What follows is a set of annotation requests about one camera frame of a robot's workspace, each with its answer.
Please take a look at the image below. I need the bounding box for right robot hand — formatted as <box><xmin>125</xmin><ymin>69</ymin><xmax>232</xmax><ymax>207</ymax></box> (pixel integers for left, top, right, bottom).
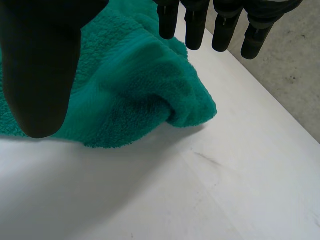
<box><xmin>0</xmin><ymin>0</ymin><xmax>286</xmax><ymax>140</ymax></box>

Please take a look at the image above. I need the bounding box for teal towel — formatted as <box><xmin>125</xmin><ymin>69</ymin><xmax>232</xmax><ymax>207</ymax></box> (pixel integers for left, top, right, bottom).
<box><xmin>0</xmin><ymin>0</ymin><xmax>218</xmax><ymax>151</ymax></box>

